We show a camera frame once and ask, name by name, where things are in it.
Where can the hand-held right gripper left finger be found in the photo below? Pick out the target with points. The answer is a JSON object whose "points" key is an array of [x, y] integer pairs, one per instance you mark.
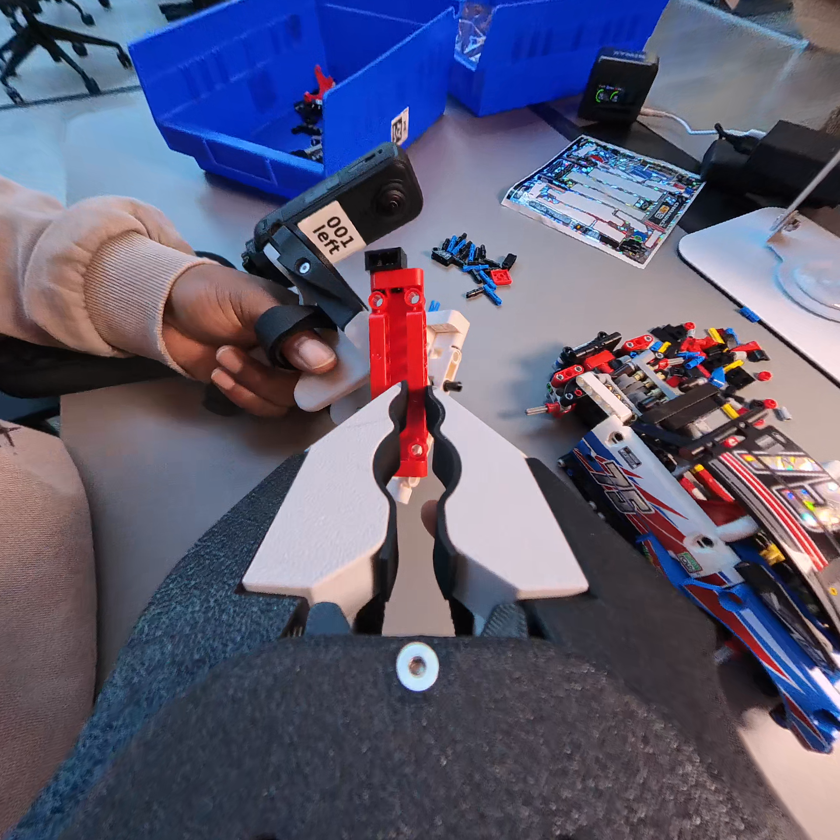
{"points": [[321, 525]]}

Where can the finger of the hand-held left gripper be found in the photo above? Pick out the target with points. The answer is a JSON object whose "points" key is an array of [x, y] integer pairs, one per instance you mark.
{"points": [[341, 387], [348, 410]]}

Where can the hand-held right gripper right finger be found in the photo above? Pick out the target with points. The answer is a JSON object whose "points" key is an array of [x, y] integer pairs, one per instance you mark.
{"points": [[512, 525]]}

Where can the white red lego assembly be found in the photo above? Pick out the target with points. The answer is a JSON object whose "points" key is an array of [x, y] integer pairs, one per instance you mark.
{"points": [[397, 367]]}

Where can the person's left forearm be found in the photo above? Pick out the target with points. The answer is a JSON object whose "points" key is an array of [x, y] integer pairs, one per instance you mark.
{"points": [[85, 275]]}

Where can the heap of black lego parts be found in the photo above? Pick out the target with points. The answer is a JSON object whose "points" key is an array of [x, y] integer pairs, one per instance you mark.
{"points": [[315, 111]]}

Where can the pile of small lego pins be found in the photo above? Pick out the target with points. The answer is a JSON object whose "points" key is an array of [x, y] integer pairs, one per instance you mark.
{"points": [[476, 262]]}

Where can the blue white lego race car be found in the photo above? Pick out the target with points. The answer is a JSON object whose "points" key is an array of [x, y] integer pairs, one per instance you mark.
{"points": [[689, 492]]}

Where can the person's right hand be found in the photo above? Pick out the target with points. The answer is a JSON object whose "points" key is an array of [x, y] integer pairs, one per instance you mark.
{"points": [[430, 518]]}

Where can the person's left hand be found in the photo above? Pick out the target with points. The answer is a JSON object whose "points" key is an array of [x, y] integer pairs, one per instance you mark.
{"points": [[216, 328]]}

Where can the blue plastic bin white tag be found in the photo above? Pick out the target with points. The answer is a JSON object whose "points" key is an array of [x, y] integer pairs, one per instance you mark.
{"points": [[229, 98]]}

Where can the holographic sticker sheet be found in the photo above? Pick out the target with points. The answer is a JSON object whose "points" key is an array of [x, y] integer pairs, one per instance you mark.
{"points": [[604, 197]]}

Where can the black power bank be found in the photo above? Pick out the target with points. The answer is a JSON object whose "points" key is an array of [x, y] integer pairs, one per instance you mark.
{"points": [[617, 85]]}

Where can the blue tape strip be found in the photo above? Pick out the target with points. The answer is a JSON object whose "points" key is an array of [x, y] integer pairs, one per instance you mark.
{"points": [[749, 312]]}

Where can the silver monitor stand base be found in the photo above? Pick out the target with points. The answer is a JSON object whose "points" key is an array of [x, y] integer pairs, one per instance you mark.
{"points": [[735, 262]]}

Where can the black office chair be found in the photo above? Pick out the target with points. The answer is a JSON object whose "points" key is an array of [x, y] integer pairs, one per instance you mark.
{"points": [[52, 39]]}

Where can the black power adapter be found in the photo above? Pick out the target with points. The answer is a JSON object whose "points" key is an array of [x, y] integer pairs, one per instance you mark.
{"points": [[774, 164]]}

